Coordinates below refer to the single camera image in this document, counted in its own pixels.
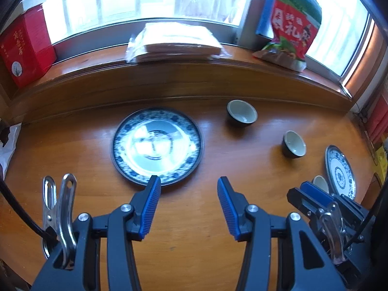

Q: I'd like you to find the plastic-wrapped stack of boards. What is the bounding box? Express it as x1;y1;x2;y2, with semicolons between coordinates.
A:
126;21;234;64

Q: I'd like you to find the red and green snack bag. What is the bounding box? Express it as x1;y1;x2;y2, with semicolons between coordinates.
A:
252;0;322;73

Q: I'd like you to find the yellow packet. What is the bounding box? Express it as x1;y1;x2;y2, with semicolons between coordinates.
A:
371;145;388;173

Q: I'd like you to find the wooden windowsill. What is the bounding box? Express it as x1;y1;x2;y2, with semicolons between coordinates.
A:
6;44;354;122

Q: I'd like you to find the white plastic bag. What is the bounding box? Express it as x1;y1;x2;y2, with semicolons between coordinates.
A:
0;123;22;179

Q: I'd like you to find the window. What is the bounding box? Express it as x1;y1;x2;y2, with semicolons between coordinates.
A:
33;0;373;82

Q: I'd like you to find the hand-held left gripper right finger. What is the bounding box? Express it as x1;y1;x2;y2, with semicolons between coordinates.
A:
217;176;346;291

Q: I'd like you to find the red packet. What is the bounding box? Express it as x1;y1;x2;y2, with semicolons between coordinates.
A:
365;94;388;143

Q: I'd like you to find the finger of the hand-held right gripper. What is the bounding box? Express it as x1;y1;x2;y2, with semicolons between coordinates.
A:
287;187;329;222
299;181;369;219

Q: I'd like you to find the blue floral plate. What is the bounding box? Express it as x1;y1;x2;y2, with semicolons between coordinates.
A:
111;107;204;187
325;145;357;200

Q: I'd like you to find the red cardboard box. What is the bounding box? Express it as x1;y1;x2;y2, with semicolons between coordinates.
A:
0;0;57;88

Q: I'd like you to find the small dark tea cup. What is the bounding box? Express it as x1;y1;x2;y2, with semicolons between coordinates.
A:
282;130;307;159
227;99;258;128
312;175;330;194

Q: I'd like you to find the metal spring clip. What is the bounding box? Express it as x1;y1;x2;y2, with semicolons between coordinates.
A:
320;202;348;264
42;173;78;270

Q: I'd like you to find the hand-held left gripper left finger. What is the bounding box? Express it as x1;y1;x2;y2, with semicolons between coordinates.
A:
30;175;162;291

